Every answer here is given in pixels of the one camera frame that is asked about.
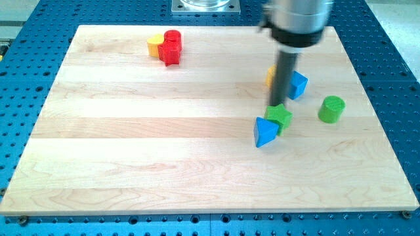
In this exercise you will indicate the green star block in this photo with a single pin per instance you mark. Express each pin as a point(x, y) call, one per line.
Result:
point(279, 115)

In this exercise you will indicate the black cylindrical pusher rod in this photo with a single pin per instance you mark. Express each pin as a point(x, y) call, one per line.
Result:
point(281, 81)

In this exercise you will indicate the green cylinder block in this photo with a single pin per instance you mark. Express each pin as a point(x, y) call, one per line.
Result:
point(331, 109)

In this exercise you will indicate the light wooden board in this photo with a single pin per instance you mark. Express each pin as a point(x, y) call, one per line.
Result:
point(121, 133)

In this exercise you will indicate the blue perforated table plate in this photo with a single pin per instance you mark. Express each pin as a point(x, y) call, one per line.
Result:
point(379, 37)

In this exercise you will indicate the yellow hexagon block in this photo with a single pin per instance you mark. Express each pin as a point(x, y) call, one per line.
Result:
point(270, 75)

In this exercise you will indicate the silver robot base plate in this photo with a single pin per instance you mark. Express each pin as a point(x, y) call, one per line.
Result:
point(205, 6)

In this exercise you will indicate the blue triangle block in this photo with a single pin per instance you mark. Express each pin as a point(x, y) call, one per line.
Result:
point(265, 131)

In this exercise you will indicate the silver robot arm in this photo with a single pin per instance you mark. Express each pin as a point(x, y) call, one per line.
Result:
point(296, 24)

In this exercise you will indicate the blue cube block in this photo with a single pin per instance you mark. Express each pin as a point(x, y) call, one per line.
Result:
point(297, 85)

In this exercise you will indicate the yellow heart block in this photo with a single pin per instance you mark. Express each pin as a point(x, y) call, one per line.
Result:
point(153, 44)

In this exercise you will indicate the red star block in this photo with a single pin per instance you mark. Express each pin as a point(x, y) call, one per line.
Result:
point(169, 52)

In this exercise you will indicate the red cylinder block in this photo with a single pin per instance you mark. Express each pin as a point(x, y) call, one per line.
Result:
point(173, 37)

